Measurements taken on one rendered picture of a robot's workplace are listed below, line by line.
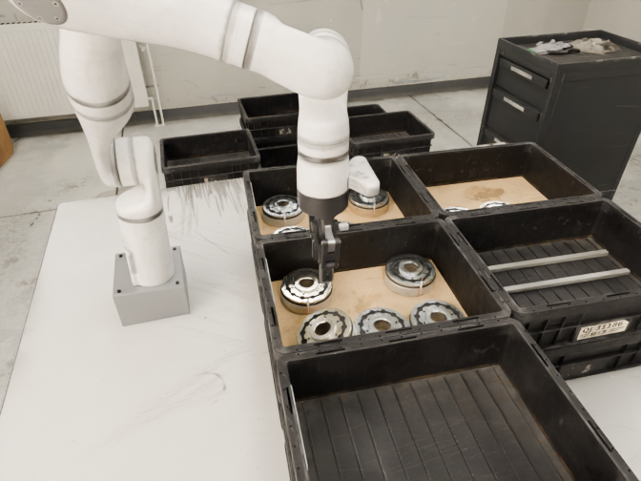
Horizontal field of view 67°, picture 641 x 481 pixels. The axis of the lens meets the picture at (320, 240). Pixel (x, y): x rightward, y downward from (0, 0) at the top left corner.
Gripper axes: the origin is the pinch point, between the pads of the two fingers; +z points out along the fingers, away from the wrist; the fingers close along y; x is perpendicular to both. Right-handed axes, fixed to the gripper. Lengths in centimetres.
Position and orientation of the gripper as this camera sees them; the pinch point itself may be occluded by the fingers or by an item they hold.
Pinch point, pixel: (322, 262)
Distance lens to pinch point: 77.9
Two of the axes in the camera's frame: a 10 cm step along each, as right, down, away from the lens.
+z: 0.0, 8.2, 5.8
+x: 9.8, -1.0, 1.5
